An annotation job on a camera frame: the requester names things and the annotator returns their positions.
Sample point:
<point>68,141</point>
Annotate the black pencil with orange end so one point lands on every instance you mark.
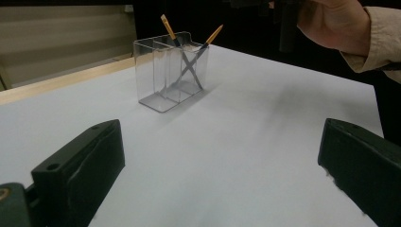
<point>214,34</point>
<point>168,28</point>

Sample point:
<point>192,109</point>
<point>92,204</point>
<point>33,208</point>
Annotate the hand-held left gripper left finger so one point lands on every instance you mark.
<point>85,170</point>

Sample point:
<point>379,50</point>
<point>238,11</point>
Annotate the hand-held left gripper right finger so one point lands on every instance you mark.
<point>365,170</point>

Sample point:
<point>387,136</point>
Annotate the clear plastic pen holder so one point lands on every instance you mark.
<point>157,78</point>

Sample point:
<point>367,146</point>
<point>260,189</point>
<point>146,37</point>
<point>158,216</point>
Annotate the wooden table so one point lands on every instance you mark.
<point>63,82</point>

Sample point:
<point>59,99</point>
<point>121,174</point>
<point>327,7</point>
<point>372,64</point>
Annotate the white table mat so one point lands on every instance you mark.
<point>220,142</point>

